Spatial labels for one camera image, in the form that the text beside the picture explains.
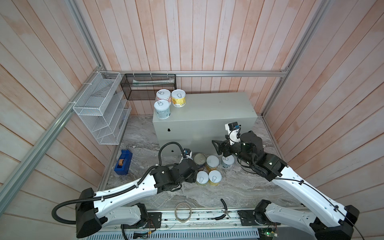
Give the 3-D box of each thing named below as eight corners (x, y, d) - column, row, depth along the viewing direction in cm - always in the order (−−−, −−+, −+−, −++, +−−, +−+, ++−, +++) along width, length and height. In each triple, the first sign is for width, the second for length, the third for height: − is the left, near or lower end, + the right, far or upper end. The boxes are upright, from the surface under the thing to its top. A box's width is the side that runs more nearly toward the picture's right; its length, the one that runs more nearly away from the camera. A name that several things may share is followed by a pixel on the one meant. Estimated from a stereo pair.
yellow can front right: (208, 186, 86) (209, 182, 82) (207, 174, 91) (208, 170, 86) (221, 186, 86) (223, 182, 82) (219, 174, 91) (221, 170, 86)
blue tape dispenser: (117, 175, 91) (113, 170, 85) (124, 155, 100) (120, 149, 94) (127, 175, 91) (123, 170, 85) (133, 155, 100) (129, 149, 94)
